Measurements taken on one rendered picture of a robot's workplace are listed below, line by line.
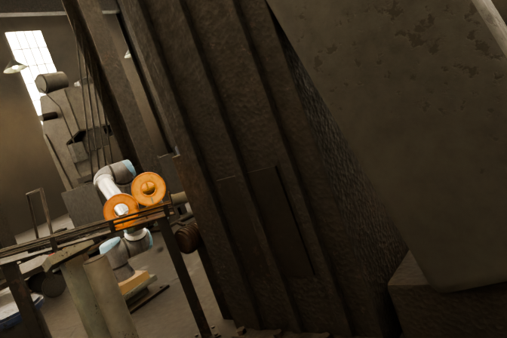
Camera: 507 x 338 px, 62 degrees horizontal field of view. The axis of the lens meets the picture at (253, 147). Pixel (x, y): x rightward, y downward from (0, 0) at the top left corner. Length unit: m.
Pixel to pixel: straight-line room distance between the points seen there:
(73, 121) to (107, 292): 5.48
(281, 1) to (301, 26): 0.10
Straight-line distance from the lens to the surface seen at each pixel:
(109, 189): 2.53
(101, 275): 2.28
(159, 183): 2.01
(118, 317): 2.34
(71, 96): 7.57
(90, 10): 5.54
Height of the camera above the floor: 0.92
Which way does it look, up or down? 4 degrees down
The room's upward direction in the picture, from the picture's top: 20 degrees counter-clockwise
